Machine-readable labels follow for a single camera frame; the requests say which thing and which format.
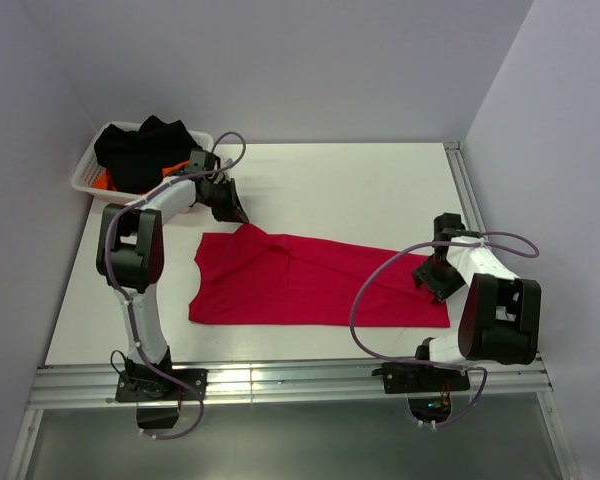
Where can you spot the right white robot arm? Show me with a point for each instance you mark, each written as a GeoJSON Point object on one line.
{"type": "Point", "coordinates": [501, 314]}

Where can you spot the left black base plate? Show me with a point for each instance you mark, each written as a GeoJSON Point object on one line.
{"type": "Point", "coordinates": [133, 390]}

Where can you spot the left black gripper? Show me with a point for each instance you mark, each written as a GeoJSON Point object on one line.
{"type": "Point", "coordinates": [233, 212]}

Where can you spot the white plastic basket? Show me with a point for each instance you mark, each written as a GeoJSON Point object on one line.
{"type": "Point", "coordinates": [88, 169]}

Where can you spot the black t shirt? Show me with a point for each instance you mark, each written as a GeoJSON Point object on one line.
{"type": "Point", "coordinates": [152, 147]}

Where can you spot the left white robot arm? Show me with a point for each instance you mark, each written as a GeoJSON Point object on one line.
{"type": "Point", "coordinates": [130, 255]}

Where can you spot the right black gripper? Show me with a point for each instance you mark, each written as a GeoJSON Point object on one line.
{"type": "Point", "coordinates": [441, 290]}

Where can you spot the red t shirt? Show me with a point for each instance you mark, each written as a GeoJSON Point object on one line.
{"type": "Point", "coordinates": [251, 277]}

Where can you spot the orange t shirt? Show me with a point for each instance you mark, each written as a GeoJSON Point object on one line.
{"type": "Point", "coordinates": [139, 184]}

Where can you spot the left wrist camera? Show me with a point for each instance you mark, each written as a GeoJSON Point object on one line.
{"type": "Point", "coordinates": [202, 165]}

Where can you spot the front aluminium rail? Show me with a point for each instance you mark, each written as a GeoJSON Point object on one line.
{"type": "Point", "coordinates": [84, 387]}

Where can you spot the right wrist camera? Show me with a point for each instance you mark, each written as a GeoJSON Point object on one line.
{"type": "Point", "coordinates": [448, 228]}

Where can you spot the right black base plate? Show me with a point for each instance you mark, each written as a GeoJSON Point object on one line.
{"type": "Point", "coordinates": [400, 378]}

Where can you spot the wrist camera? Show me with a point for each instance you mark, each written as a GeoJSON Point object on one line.
{"type": "Point", "coordinates": [448, 228]}
{"type": "Point", "coordinates": [202, 165]}

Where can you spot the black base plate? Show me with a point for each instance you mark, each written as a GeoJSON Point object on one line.
{"type": "Point", "coordinates": [400, 378]}
{"type": "Point", "coordinates": [133, 390]}

